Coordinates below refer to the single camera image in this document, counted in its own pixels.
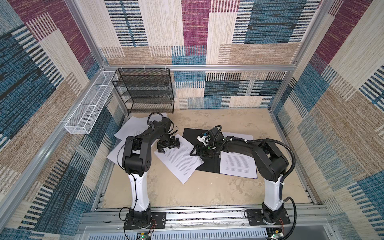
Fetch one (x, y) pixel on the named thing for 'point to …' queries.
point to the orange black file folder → (211, 164)
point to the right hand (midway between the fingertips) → (196, 157)
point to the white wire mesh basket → (86, 116)
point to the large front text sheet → (236, 164)
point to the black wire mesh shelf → (145, 90)
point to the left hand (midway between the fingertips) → (173, 148)
